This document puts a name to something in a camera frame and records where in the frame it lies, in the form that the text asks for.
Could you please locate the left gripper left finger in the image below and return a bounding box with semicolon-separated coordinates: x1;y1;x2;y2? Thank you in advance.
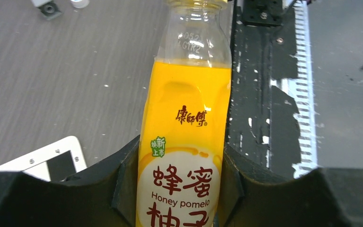
0;137;139;227

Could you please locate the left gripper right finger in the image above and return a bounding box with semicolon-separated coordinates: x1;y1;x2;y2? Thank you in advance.
217;144;363;227

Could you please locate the yellow juice bottle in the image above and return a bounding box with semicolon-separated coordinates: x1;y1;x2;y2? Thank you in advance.
136;0;232;227

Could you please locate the blue Pocari Sweat cap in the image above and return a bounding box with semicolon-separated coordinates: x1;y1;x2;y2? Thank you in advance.
70;0;90;9

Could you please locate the black white chessboard mat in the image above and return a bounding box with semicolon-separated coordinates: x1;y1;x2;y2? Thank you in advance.
0;136;87;182

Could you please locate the grey slotted cable duct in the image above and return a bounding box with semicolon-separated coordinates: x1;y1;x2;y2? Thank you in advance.
276;0;318;178

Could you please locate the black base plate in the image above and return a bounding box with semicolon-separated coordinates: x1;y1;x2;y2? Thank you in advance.
226;0;301;179

